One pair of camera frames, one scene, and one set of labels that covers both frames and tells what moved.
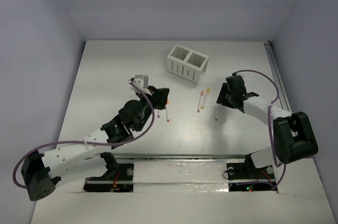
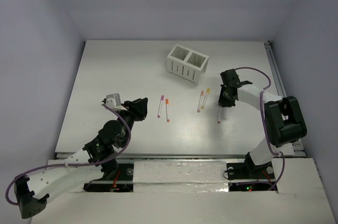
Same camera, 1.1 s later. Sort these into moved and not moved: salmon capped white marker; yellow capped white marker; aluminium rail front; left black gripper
Moved: left black gripper
Not moved: yellow capped white marker; salmon capped white marker; aluminium rail front
